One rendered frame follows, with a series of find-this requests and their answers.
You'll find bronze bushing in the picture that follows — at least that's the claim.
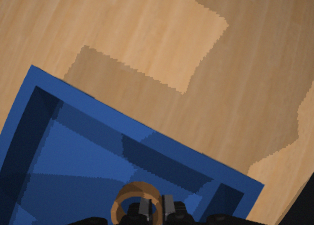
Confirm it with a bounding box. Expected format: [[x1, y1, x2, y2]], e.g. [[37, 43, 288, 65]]
[[111, 181, 162, 225]]

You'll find grey round turning table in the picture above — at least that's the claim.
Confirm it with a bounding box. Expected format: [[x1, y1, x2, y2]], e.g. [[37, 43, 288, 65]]
[[278, 172, 314, 225]]

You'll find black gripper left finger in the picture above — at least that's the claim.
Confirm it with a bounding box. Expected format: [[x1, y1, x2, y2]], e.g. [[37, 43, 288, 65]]
[[67, 197, 153, 225]]

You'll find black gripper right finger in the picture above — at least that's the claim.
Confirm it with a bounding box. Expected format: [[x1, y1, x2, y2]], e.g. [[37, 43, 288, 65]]
[[162, 195, 266, 225]]

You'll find blue crate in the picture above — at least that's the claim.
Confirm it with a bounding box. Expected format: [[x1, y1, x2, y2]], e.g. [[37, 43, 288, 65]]
[[0, 64, 265, 225]]

